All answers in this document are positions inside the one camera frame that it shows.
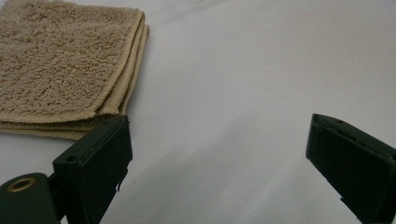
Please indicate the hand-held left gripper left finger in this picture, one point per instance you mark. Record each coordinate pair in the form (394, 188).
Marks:
(93, 161)

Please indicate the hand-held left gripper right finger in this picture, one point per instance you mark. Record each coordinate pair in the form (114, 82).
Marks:
(355, 168)

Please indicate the beige terry towel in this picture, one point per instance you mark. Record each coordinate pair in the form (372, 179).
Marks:
(59, 62)

